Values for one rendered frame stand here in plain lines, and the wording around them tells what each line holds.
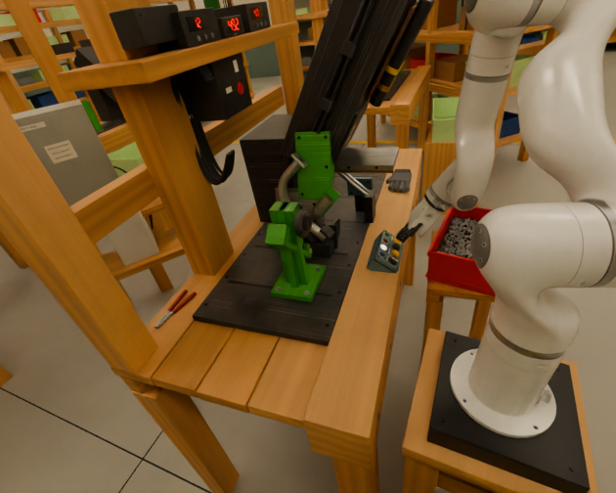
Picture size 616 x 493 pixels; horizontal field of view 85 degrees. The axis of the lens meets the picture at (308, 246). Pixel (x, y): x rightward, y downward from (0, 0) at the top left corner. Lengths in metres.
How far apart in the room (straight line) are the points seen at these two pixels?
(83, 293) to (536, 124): 0.88
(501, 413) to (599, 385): 1.36
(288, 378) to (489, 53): 0.81
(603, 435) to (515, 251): 1.54
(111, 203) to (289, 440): 1.27
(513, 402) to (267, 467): 1.21
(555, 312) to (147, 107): 0.95
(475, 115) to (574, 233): 0.43
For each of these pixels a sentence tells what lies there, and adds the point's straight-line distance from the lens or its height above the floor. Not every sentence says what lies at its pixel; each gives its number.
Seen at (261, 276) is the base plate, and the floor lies 0.90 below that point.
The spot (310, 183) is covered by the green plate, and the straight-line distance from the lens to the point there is 1.10.
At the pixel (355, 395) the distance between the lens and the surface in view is 0.79.
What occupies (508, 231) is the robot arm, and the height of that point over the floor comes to 1.31.
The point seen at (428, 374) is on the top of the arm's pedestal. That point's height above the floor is 0.85.
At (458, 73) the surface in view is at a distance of 4.18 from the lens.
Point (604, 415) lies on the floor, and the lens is 2.04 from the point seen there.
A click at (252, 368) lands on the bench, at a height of 0.88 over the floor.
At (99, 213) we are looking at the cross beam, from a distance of 0.98.
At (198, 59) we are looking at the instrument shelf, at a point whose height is 1.52.
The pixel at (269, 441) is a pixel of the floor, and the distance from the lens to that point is 1.78.
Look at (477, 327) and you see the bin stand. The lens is 1.69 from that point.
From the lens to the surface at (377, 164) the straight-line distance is 1.15.
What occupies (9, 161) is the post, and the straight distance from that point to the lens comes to 0.78.
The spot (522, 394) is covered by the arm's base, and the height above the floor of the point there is 0.98.
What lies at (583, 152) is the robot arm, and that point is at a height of 1.38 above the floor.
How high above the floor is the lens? 1.58
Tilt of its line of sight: 35 degrees down
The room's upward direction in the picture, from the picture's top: 10 degrees counter-clockwise
